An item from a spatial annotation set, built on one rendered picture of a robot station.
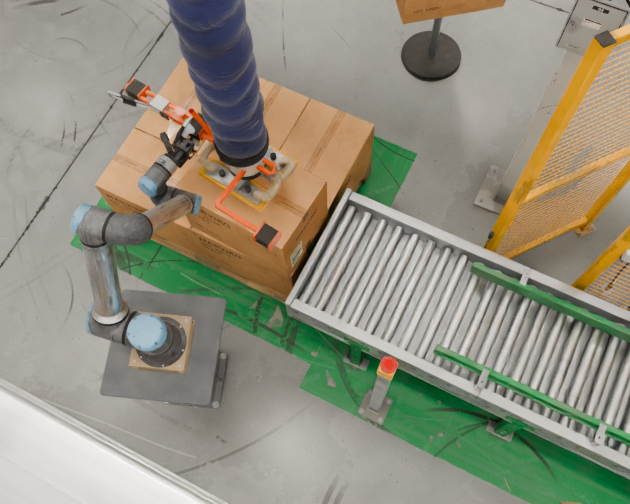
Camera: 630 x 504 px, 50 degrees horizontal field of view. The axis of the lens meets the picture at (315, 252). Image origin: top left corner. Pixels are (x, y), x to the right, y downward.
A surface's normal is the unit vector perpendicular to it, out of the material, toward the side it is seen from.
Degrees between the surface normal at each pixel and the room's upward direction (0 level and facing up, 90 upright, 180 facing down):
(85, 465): 0
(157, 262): 0
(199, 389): 0
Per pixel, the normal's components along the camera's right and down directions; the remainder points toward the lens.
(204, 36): -0.04, 0.77
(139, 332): 0.06, -0.26
